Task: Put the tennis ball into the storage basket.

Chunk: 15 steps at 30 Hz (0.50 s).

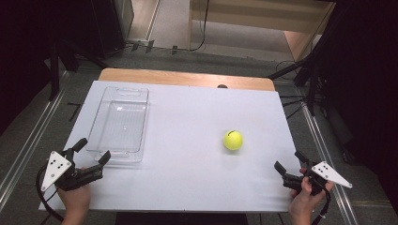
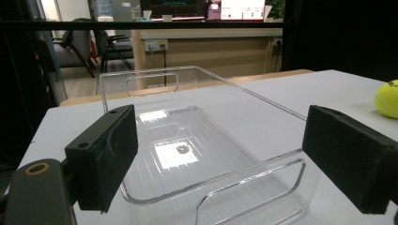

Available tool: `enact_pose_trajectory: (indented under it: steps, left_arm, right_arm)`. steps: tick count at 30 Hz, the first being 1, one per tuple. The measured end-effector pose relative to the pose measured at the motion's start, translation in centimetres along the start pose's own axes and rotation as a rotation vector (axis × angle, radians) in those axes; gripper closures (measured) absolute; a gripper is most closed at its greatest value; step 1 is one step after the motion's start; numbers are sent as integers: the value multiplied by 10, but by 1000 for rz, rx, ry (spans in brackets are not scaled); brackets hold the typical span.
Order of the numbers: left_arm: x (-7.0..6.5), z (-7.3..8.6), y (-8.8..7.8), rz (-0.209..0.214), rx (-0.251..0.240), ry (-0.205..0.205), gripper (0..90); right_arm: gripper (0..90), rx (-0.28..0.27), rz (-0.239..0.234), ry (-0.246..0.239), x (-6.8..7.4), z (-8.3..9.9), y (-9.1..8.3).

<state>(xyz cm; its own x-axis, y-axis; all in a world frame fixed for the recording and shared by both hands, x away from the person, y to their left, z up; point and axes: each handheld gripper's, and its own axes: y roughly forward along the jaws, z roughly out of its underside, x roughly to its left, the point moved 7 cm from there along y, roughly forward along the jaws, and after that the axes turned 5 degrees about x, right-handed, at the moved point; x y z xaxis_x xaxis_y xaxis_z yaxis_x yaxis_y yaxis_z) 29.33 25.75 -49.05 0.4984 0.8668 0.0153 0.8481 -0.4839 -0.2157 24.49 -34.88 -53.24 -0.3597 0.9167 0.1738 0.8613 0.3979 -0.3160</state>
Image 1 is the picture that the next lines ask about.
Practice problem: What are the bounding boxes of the light wooden cabinet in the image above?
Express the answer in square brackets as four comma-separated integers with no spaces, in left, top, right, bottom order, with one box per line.
[187,0,337,62]

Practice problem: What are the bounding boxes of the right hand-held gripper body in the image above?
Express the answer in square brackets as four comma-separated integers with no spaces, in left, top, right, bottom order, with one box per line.
[282,158,354,197]

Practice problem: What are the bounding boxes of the black hanging cable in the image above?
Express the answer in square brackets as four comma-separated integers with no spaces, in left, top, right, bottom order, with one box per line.
[187,0,210,53]

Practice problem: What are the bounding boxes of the clear plastic container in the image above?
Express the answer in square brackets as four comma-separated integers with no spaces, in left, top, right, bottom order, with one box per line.
[85,86,150,164]

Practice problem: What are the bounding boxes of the wooden table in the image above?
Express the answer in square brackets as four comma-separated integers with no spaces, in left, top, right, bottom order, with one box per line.
[98,67,276,92]

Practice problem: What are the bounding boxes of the black cabinet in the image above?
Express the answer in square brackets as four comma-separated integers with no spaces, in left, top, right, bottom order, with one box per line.
[90,0,135,59]

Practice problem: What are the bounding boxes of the aluminium floor rail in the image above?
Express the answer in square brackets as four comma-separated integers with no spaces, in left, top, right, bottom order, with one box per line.
[0,71,71,204]
[299,102,360,225]

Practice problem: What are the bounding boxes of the black metal stand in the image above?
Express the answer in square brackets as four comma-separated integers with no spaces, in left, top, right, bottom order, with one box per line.
[46,38,111,101]
[267,0,355,117]

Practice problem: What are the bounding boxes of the black floor cables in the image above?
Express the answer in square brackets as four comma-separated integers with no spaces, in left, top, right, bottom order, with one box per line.
[275,60,307,120]

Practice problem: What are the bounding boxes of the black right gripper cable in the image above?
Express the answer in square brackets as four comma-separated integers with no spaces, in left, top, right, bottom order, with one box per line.
[311,187,332,225]

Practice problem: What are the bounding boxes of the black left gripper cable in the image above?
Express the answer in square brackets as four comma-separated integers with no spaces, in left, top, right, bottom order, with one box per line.
[35,164,65,222]

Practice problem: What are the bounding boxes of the yellow tennis ball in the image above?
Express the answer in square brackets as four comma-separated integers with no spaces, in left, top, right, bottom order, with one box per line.
[222,129,244,152]

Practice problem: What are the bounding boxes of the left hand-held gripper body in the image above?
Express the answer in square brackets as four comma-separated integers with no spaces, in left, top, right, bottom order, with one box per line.
[40,149,104,192]

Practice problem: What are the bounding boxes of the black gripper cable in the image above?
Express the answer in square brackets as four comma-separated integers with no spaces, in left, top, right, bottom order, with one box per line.
[35,164,65,222]
[311,187,332,225]

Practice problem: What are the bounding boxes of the person's right hand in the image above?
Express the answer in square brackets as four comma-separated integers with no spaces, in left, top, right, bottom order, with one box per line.
[287,168,334,225]

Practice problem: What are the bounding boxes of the white table board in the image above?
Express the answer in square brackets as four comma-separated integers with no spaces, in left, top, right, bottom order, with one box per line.
[38,80,314,214]

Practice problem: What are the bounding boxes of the person's left hand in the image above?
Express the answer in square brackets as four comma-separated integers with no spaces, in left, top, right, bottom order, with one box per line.
[55,167,92,218]

